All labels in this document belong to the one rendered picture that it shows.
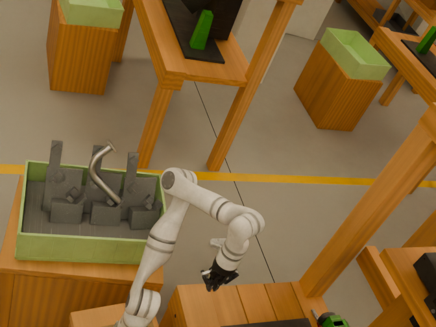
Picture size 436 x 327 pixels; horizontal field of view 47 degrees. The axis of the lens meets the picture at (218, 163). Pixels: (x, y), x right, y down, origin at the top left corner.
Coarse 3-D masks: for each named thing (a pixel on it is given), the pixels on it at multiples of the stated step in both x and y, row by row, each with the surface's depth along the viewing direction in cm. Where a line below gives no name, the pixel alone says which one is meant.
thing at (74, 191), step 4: (56, 172) 216; (52, 176) 215; (56, 176) 216; (60, 176) 216; (52, 180) 212; (52, 184) 212; (72, 188) 221; (76, 188) 221; (68, 192) 220; (72, 192) 220; (76, 192) 220; (68, 196) 216; (72, 196) 219; (72, 200) 217
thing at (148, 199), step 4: (132, 184) 226; (136, 184) 226; (128, 188) 226; (132, 188) 226; (132, 192) 223; (148, 196) 232; (144, 200) 231; (148, 200) 231; (152, 200) 232; (144, 204) 229; (148, 204) 228; (148, 208) 228
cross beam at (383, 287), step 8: (368, 248) 207; (376, 248) 209; (360, 256) 211; (368, 256) 207; (376, 256) 206; (360, 264) 211; (368, 264) 207; (376, 264) 202; (368, 272) 206; (376, 272) 202; (384, 272) 200; (368, 280) 206; (376, 280) 202; (384, 280) 198; (392, 280) 199; (376, 288) 202; (384, 288) 198; (392, 288) 196; (376, 296) 201; (384, 296) 198; (392, 296) 194; (384, 304) 197
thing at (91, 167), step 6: (108, 144) 214; (102, 150) 215; (108, 150) 216; (114, 150) 216; (96, 156) 215; (102, 156) 216; (90, 162) 215; (96, 162) 216; (90, 168) 216; (90, 174) 217; (96, 174) 218; (96, 180) 218; (102, 180) 220; (102, 186) 220; (108, 192) 222; (114, 198) 223
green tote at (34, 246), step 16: (32, 160) 224; (32, 176) 230; (144, 176) 243; (160, 176) 244; (160, 192) 238; (160, 208) 235; (16, 240) 204; (32, 240) 199; (48, 240) 201; (64, 240) 203; (80, 240) 204; (96, 240) 206; (112, 240) 208; (128, 240) 210; (144, 240) 213; (16, 256) 204; (32, 256) 206; (48, 256) 208; (64, 256) 210; (80, 256) 212; (96, 256) 214; (112, 256) 216; (128, 256) 218
